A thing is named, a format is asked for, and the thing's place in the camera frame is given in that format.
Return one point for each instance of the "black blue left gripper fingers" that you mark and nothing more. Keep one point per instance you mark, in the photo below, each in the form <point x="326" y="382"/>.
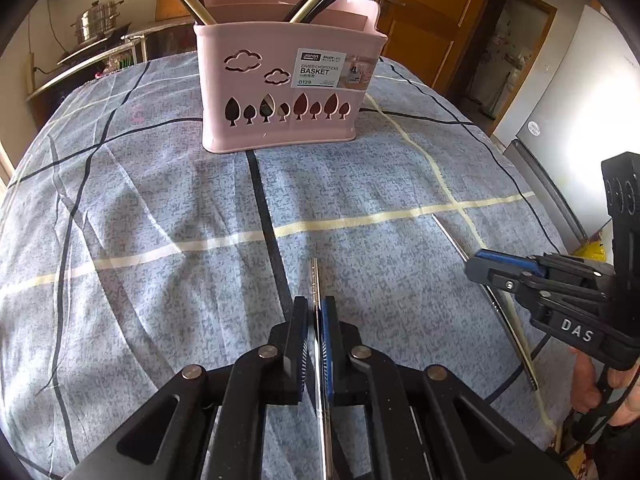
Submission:
<point x="491" y="268"/>

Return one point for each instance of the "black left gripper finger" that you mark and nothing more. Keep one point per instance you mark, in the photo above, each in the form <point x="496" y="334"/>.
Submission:
<point x="208" y="423"/>
<point x="425" y="424"/>

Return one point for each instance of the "silver metal utensil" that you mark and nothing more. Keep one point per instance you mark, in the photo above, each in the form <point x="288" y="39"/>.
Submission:
<point x="322" y="398"/>

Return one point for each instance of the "person's right hand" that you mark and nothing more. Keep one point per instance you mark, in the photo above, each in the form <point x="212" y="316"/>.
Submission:
<point x="585" y="395"/>

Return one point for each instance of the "silver chopstick on table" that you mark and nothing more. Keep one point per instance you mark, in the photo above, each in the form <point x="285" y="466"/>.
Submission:
<point x="505" y="321"/>

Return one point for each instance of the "white refrigerator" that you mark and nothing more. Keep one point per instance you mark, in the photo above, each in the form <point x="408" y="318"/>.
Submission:
<point x="589" y="113"/>

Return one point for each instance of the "blue grey checked tablecloth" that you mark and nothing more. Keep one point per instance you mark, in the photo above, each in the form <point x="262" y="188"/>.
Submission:
<point x="129" y="252"/>

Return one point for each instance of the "wooden door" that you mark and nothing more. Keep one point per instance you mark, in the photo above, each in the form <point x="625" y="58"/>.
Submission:
<point x="429" y="37"/>

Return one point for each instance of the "pink plastic utensil basket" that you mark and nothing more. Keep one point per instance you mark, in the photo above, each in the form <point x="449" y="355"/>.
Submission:
<point x="266" y="82"/>

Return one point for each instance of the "steel steamer pot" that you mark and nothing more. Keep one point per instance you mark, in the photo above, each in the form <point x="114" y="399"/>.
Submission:
<point x="100" y="17"/>

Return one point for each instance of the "dark counter with metal rail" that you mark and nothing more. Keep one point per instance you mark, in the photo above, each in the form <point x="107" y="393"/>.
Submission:
<point x="118" y="50"/>

